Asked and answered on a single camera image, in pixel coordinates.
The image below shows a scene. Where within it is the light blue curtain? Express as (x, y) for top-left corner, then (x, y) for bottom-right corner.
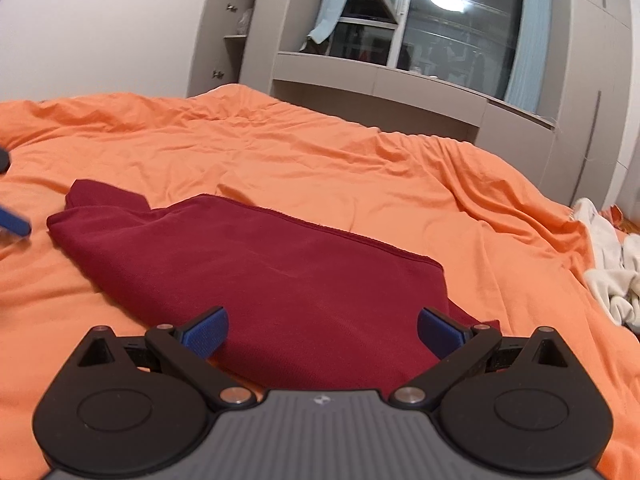
(306, 0), (361, 43)
(502, 0), (551, 113)

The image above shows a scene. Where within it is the window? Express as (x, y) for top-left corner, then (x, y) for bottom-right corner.
(320, 0), (531, 101)

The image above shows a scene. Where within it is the tall grey closed wardrobe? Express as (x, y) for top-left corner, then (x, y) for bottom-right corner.
(475, 0), (636, 208)

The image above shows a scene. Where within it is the dark red long-sleeved shirt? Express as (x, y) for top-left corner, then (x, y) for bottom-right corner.
(46, 178), (501, 392)

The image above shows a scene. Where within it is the grey wardrobe door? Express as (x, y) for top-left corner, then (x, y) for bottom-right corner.
(187, 0), (231, 97)

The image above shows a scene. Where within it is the grey wardrobe with shelves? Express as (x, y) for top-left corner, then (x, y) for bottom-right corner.
(222, 0), (281, 96)

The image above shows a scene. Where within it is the orange blanket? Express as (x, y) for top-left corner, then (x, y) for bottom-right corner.
(0, 83), (640, 480)

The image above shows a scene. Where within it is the small orange garment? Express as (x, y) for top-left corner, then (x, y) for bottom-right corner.
(599, 204), (626, 233)

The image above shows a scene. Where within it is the cream garment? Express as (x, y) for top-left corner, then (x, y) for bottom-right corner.
(571, 197), (640, 333)

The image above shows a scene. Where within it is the grey window bench with drawers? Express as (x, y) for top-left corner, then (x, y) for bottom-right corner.
(271, 51), (558, 146)

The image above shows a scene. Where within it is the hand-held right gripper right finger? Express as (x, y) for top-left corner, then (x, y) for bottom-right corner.
(390, 307), (571, 411)

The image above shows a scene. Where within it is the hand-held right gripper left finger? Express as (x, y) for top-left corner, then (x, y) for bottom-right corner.
(75, 306), (258, 413)

